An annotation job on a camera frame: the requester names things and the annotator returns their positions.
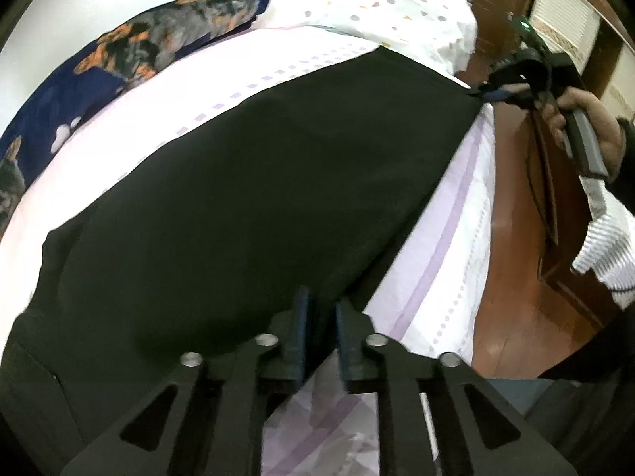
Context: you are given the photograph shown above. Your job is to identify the navy cat print pillow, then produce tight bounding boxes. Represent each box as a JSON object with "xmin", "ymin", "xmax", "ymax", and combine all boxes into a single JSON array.
[{"xmin": 1, "ymin": 0, "xmax": 270, "ymax": 227}]

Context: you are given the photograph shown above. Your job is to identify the black pants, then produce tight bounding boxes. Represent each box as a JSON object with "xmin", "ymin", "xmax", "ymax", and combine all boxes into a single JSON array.
[{"xmin": 1, "ymin": 48, "xmax": 481, "ymax": 475}]

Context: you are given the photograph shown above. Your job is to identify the striped sleeve forearm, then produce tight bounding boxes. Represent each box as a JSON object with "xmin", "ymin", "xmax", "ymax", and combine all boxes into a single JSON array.
[{"xmin": 569, "ymin": 115, "xmax": 635, "ymax": 311}]

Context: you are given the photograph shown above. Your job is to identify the person right hand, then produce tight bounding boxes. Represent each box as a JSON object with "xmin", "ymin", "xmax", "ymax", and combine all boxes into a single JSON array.
[{"xmin": 541, "ymin": 87, "xmax": 626, "ymax": 183}]

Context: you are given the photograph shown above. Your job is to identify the white patterned cover bundle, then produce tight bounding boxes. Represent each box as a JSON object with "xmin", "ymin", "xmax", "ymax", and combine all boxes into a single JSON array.
[{"xmin": 295, "ymin": 0, "xmax": 478, "ymax": 75}]

